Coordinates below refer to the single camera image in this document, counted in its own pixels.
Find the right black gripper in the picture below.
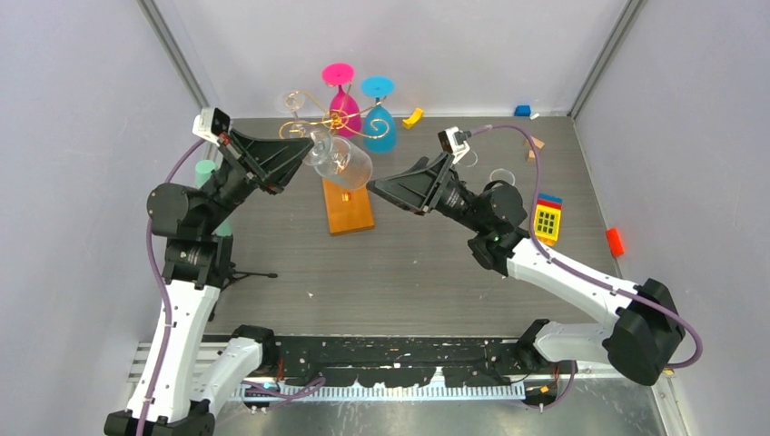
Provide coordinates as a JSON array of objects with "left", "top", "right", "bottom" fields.
[{"left": 365, "top": 152, "right": 488, "bottom": 234}]

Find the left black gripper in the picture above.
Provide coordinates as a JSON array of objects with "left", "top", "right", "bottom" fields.
[{"left": 201, "top": 129, "right": 315, "bottom": 234}]

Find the clear flute glass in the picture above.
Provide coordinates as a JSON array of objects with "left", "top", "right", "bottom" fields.
[{"left": 458, "top": 150, "right": 479, "bottom": 168}]

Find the clear ribbed wine glass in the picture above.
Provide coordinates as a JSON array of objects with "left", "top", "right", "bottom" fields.
[{"left": 489, "top": 168, "right": 516, "bottom": 185}]

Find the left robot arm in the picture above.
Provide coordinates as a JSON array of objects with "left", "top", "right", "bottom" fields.
[{"left": 104, "top": 128, "right": 313, "bottom": 435}]

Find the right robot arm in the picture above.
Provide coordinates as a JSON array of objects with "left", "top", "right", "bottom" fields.
[{"left": 367, "top": 153, "right": 686, "bottom": 386}]

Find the blue wine glass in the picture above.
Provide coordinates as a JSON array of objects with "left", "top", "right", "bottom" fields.
[{"left": 360, "top": 75, "right": 398, "bottom": 154}]

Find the orange wooden rack base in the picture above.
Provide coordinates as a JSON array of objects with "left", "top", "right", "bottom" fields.
[{"left": 322, "top": 179, "right": 375, "bottom": 236}]

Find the pink wine glass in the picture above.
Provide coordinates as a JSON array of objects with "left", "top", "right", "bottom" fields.
[{"left": 321, "top": 63, "right": 361, "bottom": 138}]

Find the yellow toy block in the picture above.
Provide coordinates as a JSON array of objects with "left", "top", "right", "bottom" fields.
[{"left": 402, "top": 107, "right": 424, "bottom": 130}]

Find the mint green cup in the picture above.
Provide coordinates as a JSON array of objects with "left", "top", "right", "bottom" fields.
[{"left": 194, "top": 159, "right": 232, "bottom": 237}]

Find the small black tripod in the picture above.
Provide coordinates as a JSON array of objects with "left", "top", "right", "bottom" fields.
[{"left": 203, "top": 254, "right": 279, "bottom": 293}]

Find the blue toy block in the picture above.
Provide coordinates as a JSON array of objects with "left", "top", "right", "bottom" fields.
[{"left": 514, "top": 104, "right": 532, "bottom": 117}]

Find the colourful toy brick building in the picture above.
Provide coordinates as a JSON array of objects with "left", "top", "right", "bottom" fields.
[{"left": 535, "top": 193, "right": 563, "bottom": 246}]

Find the red toy block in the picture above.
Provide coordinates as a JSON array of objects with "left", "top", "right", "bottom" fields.
[{"left": 606, "top": 228, "right": 625, "bottom": 258}]

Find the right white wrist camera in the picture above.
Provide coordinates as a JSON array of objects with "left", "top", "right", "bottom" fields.
[{"left": 438, "top": 126, "right": 471, "bottom": 164}]

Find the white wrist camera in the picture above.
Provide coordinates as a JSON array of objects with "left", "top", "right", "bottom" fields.
[
  {"left": 192, "top": 107, "right": 232, "bottom": 144},
  {"left": 438, "top": 126, "right": 471, "bottom": 164}
]

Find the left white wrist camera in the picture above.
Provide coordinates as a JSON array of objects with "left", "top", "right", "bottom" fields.
[{"left": 192, "top": 107, "right": 232, "bottom": 144}]

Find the gold wire wine glass rack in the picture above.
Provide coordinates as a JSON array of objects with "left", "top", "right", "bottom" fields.
[{"left": 275, "top": 90, "right": 395, "bottom": 141}]

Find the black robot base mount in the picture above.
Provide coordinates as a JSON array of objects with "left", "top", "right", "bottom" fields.
[{"left": 192, "top": 334, "right": 580, "bottom": 416}]

